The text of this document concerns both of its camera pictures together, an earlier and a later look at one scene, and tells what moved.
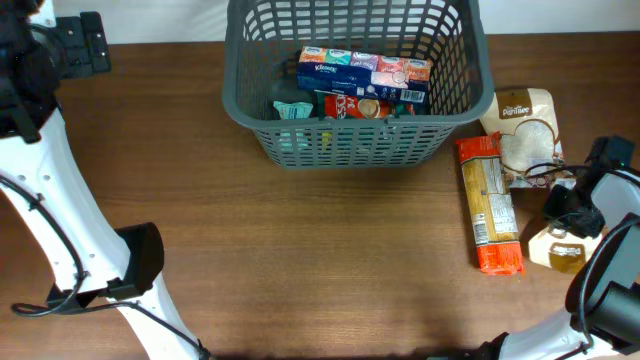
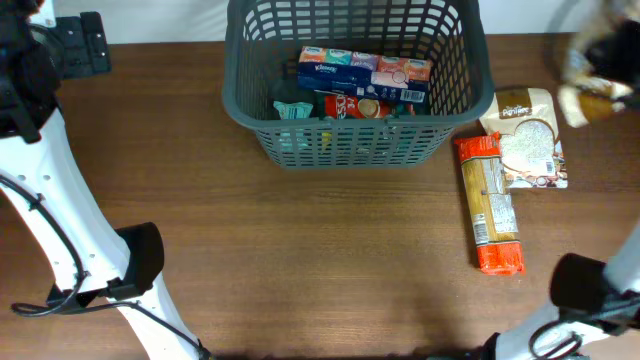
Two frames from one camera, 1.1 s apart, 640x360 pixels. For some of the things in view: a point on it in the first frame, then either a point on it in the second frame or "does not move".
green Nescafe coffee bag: x=339 y=106 does not move
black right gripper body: x=571 y=211 to x=622 y=58
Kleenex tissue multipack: x=363 y=72 does not move
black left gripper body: x=79 y=53 does not move
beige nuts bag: x=552 y=248 to x=584 y=93
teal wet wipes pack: x=293 y=110 does not move
